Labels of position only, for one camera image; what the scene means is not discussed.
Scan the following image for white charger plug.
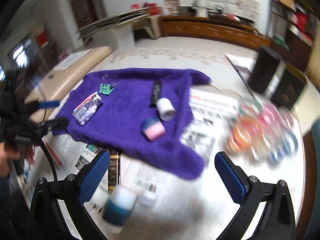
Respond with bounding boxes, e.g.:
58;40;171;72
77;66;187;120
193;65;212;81
91;187;110;212

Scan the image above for blue white plastic bottle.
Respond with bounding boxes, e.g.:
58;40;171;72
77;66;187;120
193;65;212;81
102;185;138;234

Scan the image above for black gold tube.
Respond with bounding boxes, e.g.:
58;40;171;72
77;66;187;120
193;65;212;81
108;149;121;193

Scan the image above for small white plastic bottle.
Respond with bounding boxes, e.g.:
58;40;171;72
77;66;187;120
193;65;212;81
139;190;158;207

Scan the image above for clear glass bottle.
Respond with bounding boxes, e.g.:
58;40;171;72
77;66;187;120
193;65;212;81
72;92;103;126

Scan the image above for pink blue round container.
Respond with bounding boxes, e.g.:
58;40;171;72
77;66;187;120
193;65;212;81
140;117;165;141

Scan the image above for green binder clips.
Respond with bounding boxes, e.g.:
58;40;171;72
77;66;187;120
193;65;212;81
98;82;117;95

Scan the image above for white tape roll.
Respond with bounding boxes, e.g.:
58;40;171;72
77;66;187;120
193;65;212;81
156;98;176;121

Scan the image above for person's left hand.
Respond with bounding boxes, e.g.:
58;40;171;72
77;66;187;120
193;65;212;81
0;142;35;178

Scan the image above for teal cushioned chair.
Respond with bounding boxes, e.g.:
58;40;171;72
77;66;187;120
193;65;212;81
296;120;319;239

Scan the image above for white glass cup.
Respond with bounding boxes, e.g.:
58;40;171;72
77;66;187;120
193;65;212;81
250;129;283;164

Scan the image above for blue glass cup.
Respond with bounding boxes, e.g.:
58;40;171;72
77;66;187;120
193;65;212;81
267;129;298;166

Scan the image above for newspaper table cover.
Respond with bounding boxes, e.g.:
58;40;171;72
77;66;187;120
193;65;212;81
17;86;307;240

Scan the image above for orange glass cup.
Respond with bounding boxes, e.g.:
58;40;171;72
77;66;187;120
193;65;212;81
226;115;263;154

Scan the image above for left hand-held gripper device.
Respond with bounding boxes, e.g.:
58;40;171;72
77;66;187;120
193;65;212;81
0;68;70;176

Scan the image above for pink glass cup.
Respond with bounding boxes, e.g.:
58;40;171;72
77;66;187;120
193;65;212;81
258;103;280;131

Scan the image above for pale purple glass cup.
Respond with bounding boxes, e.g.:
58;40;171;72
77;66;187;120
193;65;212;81
278;107;294;129

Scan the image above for teal glass cup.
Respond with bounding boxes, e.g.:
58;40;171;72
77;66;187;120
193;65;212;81
238;98;262;117

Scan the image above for beige bench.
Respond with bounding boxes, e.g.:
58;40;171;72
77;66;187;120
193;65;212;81
23;45;112;124

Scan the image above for black square tea tin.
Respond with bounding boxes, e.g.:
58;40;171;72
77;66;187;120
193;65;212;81
271;63;307;110

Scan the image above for purple towel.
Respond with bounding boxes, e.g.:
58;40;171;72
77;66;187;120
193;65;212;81
55;68;210;180

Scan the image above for paper sheet on bench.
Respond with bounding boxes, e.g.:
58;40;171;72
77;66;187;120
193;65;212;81
53;49;91;71

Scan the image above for wooden TV cabinet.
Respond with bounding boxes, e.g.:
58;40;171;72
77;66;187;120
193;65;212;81
159;15;270;51

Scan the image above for folded grey table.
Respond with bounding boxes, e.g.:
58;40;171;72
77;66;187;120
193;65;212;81
76;8;150;38

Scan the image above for dark wooden display shelf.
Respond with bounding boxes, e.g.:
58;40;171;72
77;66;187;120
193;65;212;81
266;0;319;72

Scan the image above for dark wooden door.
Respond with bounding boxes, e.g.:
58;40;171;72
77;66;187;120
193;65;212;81
69;0;98;29

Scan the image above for white flower bucket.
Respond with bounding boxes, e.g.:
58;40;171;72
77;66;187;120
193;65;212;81
193;0;209;18

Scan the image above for black cable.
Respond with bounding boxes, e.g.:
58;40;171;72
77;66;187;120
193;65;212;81
37;89;60;183

